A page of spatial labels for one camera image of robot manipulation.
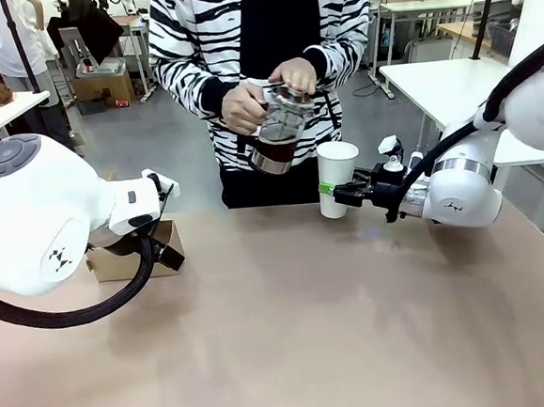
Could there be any black stand pole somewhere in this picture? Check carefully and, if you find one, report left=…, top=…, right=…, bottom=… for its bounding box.
left=466, top=0, right=509, bottom=61
left=0, top=0, right=46, bottom=98

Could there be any grey wire basket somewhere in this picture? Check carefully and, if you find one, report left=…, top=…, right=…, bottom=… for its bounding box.
left=487, top=17, right=527, bottom=61

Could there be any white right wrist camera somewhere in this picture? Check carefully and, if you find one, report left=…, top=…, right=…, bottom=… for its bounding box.
left=375, top=133, right=406, bottom=175

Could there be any black hanging cloth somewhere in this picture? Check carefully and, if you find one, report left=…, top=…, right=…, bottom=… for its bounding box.
left=44, top=0, right=128, bottom=71

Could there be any person's left forearm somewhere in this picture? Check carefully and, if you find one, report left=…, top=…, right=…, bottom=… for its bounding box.
left=298, top=14, right=376, bottom=78

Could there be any person's right forearm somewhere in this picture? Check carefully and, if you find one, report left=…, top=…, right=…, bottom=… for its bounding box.
left=148, top=45, right=247, bottom=126

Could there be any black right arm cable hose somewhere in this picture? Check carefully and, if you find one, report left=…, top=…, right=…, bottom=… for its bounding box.
left=381, top=30, right=544, bottom=218

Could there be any large white side table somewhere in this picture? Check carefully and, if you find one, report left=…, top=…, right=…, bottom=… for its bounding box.
left=377, top=51, right=544, bottom=178

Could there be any person's left hand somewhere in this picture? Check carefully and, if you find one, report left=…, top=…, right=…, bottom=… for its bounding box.
left=266, top=55, right=319, bottom=97

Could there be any glass coffee pot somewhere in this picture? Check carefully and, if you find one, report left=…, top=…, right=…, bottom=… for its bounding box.
left=242, top=79, right=323, bottom=179

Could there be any bystander in white shirt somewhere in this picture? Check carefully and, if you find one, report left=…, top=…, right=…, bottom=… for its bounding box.
left=0, top=0, right=76, bottom=155

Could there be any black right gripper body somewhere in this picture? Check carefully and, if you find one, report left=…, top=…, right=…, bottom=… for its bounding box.
left=365, top=159, right=415, bottom=226

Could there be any background cardboard box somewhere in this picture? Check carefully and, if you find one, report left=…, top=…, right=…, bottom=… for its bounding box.
left=70, top=55, right=137, bottom=117

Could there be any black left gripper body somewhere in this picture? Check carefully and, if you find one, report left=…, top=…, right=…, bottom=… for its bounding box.
left=153, top=229, right=188, bottom=274

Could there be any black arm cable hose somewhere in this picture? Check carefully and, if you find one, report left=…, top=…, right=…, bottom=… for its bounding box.
left=381, top=30, right=544, bottom=218
left=0, top=171, right=177, bottom=335

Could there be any brown cardboard box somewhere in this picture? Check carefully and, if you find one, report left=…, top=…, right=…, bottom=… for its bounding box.
left=83, top=217, right=188, bottom=285

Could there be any white paper cup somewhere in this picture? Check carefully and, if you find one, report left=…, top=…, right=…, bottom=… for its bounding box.
left=315, top=139, right=365, bottom=221

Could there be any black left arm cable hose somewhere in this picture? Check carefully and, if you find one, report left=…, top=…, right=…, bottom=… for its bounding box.
left=0, top=171, right=177, bottom=335

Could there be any black apron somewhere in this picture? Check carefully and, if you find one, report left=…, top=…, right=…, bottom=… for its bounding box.
left=205, top=0, right=349, bottom=211

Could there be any zebra striped hoodie torso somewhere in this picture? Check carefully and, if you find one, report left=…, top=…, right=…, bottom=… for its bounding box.
left=144, top=0, right=383, bottom=179

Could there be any person's right hand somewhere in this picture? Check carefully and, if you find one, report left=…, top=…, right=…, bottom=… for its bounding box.
left=218, top=79, right=273, bottom=137

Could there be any background white workbench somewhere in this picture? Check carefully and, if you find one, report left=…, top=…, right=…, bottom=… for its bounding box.
left=368, top=0, right=497, bottom=72

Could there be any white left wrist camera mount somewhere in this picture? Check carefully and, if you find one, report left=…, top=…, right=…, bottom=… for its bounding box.
left=140, top=164, right=181, bottom=201

